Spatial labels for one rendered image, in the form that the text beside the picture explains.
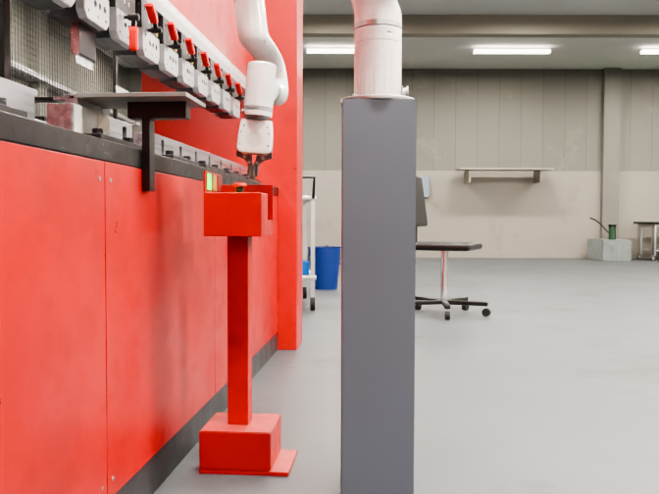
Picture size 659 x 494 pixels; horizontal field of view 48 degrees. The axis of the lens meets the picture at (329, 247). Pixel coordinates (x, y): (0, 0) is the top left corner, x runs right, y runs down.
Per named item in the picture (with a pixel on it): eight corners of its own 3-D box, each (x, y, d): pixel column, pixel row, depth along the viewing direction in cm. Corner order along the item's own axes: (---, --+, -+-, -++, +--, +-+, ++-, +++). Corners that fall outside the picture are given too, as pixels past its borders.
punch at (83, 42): (79, 62, 175) (78, 22, 174) (71, 62, 175) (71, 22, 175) (96, 71, 185) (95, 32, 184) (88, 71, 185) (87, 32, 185)
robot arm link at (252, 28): (258, 15, 227) (271, 110, 225) (227, -1, 213) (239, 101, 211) (282, 6, 223) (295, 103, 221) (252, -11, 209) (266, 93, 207)
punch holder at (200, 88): (197, 91, 269) (197, 45, 268) (175, 91, 269) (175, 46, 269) (208, 97, 284) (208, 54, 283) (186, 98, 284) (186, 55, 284)
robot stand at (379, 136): (406, 479, 199) (409, 110, 195) (414, 506, 181) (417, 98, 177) (339, 479, 199) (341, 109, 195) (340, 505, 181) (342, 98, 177)
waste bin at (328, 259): (307, 286, 769) (308, 242, 767) (341, 286, 768) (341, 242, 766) (305, 289, 730) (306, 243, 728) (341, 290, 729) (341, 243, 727)
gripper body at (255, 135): (237, 112, 210) (234, 151, 211) (273, 115, 210) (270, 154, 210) (242, 116, 218) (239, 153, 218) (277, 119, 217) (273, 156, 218)
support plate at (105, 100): (185, 96, 169) (185, 91, 169) (76, 97, 171) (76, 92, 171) (205, 108, 187) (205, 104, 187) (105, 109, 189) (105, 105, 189)
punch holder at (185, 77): (182, 80, 249) (182, 31, 248) (158, 80, 250) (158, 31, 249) (194, 88, 264) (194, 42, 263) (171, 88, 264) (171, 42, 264)
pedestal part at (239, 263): (248, 424, 209) (247, 235, 207) (228, 424, 210) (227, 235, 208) (252, 419, 215) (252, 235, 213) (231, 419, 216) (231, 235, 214)
